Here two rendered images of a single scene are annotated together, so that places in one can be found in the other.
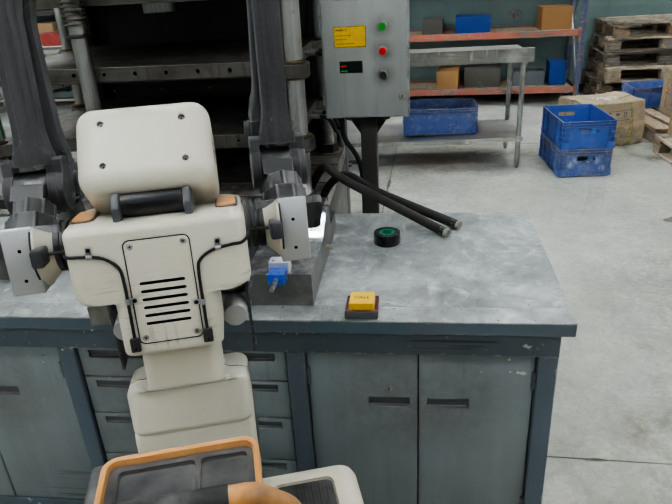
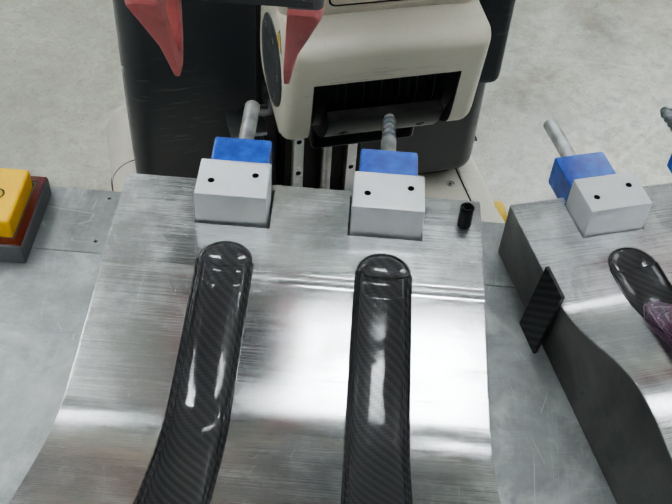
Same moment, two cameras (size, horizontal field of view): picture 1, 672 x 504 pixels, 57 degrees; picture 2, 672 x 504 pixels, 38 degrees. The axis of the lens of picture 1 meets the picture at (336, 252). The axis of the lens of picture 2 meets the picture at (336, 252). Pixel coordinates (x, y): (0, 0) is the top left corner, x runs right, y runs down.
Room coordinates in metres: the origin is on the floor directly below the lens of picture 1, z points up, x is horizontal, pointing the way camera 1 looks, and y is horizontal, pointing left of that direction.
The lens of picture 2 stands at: (1.89, 0.15, 1.39)
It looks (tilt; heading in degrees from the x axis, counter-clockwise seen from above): 47 degrees down; 172
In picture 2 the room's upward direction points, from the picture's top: 4 degrees clockwise
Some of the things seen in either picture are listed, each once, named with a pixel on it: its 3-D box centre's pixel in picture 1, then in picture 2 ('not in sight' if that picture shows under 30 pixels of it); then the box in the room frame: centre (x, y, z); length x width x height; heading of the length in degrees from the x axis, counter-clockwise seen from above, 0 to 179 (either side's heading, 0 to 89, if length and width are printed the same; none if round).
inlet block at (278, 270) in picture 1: (276, 278); (242, 160); (1.34, 0.15, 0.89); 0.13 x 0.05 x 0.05; 172
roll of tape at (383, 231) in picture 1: (387, 237); not in sight; (1.72, -0.16, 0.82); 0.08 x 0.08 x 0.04
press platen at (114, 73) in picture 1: (174, 76); not in sight; (2.58, 0.61, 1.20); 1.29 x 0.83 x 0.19; 82
